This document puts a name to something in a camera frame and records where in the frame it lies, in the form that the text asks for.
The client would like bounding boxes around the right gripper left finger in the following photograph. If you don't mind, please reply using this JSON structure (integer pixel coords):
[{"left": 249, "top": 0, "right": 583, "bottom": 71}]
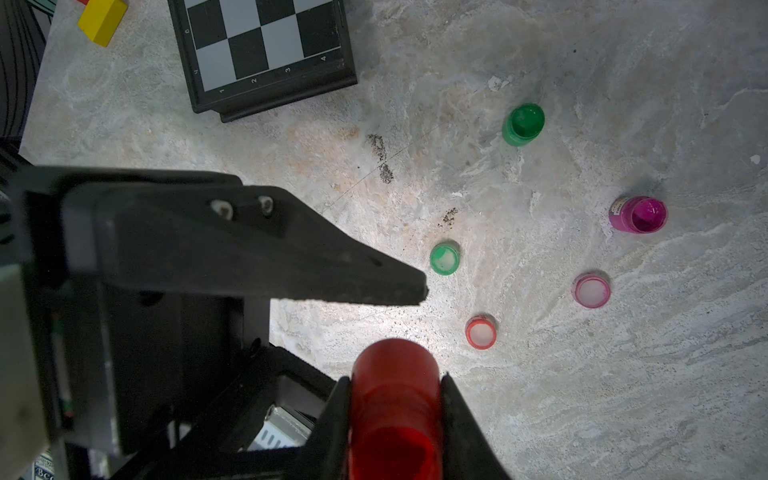
[{"left": 299, "top": 376, "right": 351, "bottom": 479}]

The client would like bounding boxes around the purple paint jar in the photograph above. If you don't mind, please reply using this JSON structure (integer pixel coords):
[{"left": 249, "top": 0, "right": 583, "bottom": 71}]
[{"left": 609, "top": 196, "right": 668, "bottom": 234}]

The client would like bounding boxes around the green paint jar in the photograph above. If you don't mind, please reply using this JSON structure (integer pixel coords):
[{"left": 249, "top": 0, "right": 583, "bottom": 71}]
[{"left": 502, "top": 103, "right": 546, "bottom": 147}]

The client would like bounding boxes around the black white chessboard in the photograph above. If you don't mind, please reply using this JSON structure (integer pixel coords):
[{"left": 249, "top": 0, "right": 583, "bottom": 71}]
[{"left": 168, "top": 0, "right": 357, "bottom": 123}]

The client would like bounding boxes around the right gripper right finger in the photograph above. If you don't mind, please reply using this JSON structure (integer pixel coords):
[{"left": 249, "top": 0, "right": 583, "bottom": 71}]
[{"left": 440, "top": 374, "right": 510, "bottom": 480}]

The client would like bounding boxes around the green jar lid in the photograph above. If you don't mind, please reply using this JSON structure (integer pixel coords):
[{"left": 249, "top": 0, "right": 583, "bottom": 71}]
[{"left": 429, "top": 240, "right": 461, "bottom": 276}]

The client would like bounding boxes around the red paint jar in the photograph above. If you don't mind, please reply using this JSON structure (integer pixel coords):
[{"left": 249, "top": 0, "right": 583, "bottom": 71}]
[{"left": 348, "top": 339, "right": 443, "bottom": 479}]

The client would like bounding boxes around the yellow block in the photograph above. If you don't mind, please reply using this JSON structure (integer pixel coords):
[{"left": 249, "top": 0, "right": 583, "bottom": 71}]
[{"left": 78, "top": 0, "right": 128, "bottom": 47}]

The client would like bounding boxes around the purple jar lid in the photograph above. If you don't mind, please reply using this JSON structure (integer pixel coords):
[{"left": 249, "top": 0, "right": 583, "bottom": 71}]
[{"left": 572, "top": 273, "right": 611, "bottom": 309}]

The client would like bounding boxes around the red jar lid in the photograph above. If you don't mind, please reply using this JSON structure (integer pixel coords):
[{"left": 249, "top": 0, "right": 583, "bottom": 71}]
[{"left": 465, "top": 314, "right": 497, "bottom": 350}]

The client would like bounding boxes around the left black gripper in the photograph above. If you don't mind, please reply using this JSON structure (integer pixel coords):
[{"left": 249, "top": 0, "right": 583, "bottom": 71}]
[{"left": 8, "top": 167, "right": 428, "bottom": 479}]

